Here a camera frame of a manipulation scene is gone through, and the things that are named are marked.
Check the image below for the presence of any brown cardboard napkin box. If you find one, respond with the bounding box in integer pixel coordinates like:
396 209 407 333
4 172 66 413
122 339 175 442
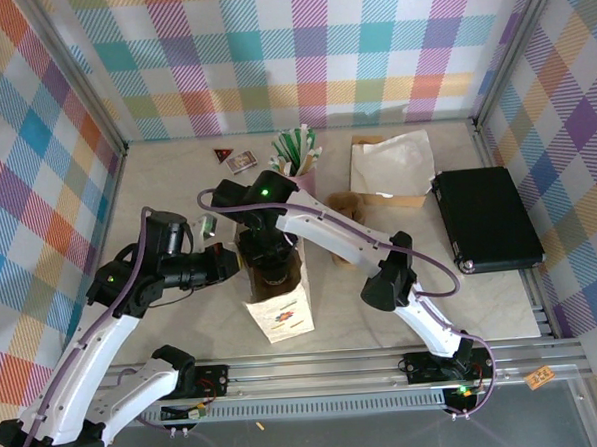
348 131 437 212

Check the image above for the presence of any grey slotted cable duct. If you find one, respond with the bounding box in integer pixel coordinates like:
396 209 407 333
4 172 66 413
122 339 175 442
137 388 449 426

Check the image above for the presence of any orange tag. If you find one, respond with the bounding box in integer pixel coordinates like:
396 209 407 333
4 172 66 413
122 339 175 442
524 364 558 391

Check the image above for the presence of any small colourful card box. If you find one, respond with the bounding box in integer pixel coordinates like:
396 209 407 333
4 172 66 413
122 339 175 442
224 149 259 176

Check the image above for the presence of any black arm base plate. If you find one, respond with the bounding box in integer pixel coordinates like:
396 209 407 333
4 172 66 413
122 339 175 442
402 346 499 385
193 364 232 398

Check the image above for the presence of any white paper takeout bag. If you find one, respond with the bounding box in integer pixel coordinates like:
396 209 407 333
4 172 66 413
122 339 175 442
232 217 317 347

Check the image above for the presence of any black hard case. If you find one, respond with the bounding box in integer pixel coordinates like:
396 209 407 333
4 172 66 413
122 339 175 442
429 164 547 276

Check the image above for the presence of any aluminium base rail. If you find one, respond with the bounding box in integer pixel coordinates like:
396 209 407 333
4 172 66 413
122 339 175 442
105 339 591 406

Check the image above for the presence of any black white paper coffee cup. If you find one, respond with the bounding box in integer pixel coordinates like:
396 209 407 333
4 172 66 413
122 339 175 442
252 256 296 291

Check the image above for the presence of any aluminium frame post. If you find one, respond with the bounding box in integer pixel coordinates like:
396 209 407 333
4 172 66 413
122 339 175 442
18 0 129 163
466 0 573 130

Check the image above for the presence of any white paper napkin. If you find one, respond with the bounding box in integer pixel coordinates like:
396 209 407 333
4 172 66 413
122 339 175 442
348 129 437 202

